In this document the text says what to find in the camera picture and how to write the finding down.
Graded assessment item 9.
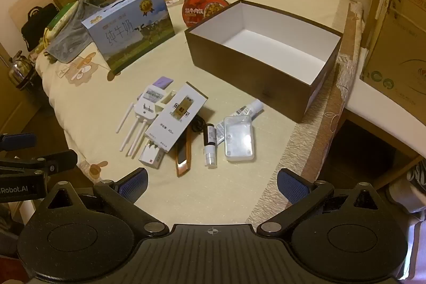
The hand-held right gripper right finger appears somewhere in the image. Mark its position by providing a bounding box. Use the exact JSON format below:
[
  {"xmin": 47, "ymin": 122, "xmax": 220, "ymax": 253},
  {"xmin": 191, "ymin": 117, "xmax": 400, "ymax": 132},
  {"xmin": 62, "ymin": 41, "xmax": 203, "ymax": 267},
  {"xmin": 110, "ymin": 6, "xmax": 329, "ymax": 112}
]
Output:
[{"xmin": 256, "ymin": 168, "xmax": 383, "ymax": 236}]

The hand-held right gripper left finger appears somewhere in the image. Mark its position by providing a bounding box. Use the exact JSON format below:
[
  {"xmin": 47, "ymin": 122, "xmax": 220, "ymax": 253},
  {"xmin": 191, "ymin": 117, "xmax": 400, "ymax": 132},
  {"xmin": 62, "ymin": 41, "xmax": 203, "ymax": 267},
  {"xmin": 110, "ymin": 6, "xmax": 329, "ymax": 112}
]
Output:
[{"xmin": 43, "ymin": 167, "xmax": 170, "ymax": 236}]

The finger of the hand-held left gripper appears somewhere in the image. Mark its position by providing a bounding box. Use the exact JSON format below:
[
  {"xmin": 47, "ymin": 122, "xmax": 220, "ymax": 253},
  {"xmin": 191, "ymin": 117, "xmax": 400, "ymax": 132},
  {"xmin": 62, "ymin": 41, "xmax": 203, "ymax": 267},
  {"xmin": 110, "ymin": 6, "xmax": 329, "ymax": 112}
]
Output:
[
  {"xmin": 0, "ymin": 133, "xmax": 37, "ymax": 151},
  {"xmin": 0, "ymin": 149, "xmax": 78, "ymax": 176}
]

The clear plastic case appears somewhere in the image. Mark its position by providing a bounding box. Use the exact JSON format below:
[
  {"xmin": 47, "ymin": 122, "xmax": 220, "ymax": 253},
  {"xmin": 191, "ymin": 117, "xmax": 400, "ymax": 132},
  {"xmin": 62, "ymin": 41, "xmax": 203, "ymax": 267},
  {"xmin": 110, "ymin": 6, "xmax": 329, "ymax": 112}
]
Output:
[{"xmin": 223, "ymin": 115, "xmax": 257, "ymax": 162}]

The white router with antennas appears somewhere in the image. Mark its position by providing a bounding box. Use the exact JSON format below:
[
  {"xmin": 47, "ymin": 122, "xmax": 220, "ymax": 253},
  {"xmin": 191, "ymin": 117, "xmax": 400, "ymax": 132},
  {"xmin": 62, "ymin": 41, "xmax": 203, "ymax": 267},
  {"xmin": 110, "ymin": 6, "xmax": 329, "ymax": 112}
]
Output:
[{"xmin": 115, "ymin": 84, "xmax": 167, "ymax": 159}]

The white squeeze tube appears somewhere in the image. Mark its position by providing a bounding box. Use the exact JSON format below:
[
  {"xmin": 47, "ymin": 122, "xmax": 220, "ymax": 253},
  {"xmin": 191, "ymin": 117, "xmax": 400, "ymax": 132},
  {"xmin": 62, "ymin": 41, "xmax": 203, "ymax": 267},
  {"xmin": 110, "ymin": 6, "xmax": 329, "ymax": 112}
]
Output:
[{"xmin": 215, "ymin": 99, "xmax": 264, "ymax": 139}]

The small white carton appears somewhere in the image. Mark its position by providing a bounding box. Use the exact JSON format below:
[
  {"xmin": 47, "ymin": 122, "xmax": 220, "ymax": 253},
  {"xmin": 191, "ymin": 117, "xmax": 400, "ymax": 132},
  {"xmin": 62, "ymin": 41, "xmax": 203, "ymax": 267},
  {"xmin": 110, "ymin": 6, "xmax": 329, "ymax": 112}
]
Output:
[{"xmin": 138, "ymin": 142, "xmax": 166, "ymax": 169}]

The brown utility knife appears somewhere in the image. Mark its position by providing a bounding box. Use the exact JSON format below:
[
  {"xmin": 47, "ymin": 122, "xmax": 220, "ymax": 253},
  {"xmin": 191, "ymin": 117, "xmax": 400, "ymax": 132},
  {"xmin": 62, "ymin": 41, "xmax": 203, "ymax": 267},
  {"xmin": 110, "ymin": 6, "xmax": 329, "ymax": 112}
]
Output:
[{"xmin": 174, "ymin": 127, "xmax": 192, "ymax": 178}]

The cream printed bedsheet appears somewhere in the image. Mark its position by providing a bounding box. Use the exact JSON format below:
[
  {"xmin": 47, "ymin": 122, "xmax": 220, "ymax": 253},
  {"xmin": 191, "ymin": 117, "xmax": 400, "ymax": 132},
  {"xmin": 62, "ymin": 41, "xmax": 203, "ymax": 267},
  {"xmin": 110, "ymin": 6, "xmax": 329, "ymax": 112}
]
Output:
[{"xmin": 35, "ymin": 0, "xmax": 364, "ymax": 225}]

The metal kettle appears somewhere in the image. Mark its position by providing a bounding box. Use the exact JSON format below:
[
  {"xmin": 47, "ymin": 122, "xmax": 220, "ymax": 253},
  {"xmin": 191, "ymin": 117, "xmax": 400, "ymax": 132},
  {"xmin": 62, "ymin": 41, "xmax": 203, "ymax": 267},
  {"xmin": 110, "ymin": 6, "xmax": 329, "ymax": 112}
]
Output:
[{"xmin": 8, "ymin": 50, "xmax": 36, "ymax": 90}]

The white and gold product box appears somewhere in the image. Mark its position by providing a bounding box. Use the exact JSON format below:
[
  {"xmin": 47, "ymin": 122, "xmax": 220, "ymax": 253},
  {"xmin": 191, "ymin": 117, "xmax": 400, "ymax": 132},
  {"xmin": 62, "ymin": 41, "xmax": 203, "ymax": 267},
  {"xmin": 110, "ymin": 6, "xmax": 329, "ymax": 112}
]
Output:
[{"xmin": 144, "ymin": 81, "xmax": 209, "ymax": 152}]

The black and white small bottle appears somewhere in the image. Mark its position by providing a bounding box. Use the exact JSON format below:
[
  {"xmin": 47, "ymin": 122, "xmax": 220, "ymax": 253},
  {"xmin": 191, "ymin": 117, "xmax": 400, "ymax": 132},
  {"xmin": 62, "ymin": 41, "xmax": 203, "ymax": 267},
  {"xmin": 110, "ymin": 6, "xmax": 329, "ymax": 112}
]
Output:
[{"xmin": 202, "ymin": 124, "xmax": 219, "ymax": 168}]

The small purple card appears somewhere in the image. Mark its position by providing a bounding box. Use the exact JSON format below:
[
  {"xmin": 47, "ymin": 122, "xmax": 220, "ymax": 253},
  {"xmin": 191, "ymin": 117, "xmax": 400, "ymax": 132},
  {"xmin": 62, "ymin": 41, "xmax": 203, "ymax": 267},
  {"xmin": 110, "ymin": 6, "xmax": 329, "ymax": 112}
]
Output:
[{"xmin": 156, "ymin": 76, "xmax": 174, "ymax": 90}]

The grey plastic bag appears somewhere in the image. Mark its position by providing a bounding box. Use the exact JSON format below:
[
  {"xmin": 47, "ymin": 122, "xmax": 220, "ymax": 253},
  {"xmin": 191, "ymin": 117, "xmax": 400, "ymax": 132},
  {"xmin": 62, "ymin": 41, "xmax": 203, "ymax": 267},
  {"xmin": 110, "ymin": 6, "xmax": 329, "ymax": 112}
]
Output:
[{"xmin": 44, "ymin": 0, "xmax": 98, "ymax": 64}]

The black bag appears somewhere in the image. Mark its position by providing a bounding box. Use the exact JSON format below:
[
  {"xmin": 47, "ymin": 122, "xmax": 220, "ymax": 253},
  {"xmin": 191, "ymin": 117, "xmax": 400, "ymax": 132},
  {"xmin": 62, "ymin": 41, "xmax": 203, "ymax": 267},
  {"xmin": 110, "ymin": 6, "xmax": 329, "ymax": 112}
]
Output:
[{"xmin": 21, "ymin": 3, "xmax": 59, "ymax": 52}]

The black and white patterned cloth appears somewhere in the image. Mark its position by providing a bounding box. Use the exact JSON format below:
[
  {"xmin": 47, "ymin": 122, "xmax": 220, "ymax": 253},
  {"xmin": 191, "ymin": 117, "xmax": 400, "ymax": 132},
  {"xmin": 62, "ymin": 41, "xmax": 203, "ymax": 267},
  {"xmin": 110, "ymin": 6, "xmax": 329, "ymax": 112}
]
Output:
[{"xmin": 387, "ymin": 160, "xmax": 426, "ymax": 215}]

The green box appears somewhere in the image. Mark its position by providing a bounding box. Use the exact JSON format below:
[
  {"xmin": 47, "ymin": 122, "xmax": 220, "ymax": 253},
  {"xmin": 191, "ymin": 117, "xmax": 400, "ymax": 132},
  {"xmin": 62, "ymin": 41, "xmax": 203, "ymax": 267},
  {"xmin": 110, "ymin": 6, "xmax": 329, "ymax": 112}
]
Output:
[{"xmin": 46, "ymin": 1, "xmax": 81, "ymax": 36}]

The blue milk carton box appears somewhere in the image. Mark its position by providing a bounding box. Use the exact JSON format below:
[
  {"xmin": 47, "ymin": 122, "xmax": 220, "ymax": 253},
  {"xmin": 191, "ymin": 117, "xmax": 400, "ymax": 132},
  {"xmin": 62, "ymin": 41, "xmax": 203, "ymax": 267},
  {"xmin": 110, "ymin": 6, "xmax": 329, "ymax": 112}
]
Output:
[{"xmin": 81, "ymin": 0, "xmax": 175, "ymax": 75}]

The large printed cardboard box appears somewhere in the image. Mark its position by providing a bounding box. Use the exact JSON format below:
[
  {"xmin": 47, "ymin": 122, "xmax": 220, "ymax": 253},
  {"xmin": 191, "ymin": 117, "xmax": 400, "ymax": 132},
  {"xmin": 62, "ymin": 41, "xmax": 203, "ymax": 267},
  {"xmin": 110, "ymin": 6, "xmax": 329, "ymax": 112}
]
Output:
[{"xmin": 360, "ymin": 0, "xmax": 426, "ymax": 125}]

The red instant meal bowl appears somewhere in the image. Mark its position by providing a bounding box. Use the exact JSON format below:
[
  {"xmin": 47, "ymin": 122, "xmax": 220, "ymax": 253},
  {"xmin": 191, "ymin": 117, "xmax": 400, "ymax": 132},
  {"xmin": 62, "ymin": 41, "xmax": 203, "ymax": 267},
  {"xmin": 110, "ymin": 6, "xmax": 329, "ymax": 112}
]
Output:
[{"xmin": 181, "ymin": 0, "xmax": 230, "ymax": 26}]

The black cable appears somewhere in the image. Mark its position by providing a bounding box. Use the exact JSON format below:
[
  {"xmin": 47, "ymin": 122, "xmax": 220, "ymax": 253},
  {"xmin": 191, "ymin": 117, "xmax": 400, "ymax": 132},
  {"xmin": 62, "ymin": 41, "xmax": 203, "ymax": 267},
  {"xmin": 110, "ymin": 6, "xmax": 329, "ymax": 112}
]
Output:
[{"xmin": 189, "ymin": 114, "xmax": 206, "ymax": 134}]

